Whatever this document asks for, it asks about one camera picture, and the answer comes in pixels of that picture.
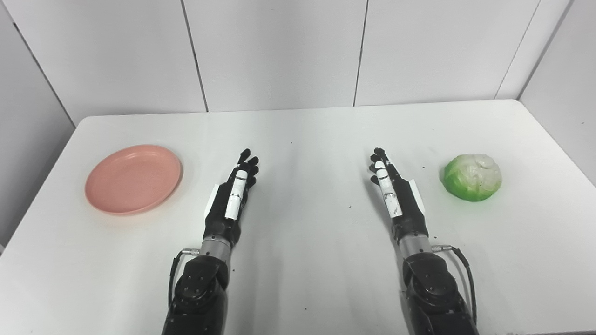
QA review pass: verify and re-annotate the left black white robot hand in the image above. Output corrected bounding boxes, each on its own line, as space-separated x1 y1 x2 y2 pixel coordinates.
203 148 260 246

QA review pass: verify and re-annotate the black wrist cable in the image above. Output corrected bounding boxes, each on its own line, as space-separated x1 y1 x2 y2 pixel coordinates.
169 248 201 310
432 244 479 324

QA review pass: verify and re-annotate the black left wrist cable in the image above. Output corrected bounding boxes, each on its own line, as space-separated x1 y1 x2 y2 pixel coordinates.
169 248 201 310

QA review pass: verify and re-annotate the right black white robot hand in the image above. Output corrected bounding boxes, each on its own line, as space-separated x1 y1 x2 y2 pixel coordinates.
369 147 429 242

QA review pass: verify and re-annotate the green white cabbage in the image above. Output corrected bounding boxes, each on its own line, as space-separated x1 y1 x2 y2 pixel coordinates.
442 153 503 202

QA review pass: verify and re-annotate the pink round plate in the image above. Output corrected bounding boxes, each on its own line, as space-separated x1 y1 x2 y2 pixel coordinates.
85 145 183 215

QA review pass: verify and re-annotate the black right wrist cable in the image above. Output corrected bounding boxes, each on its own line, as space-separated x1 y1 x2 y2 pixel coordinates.
432 244 479 324

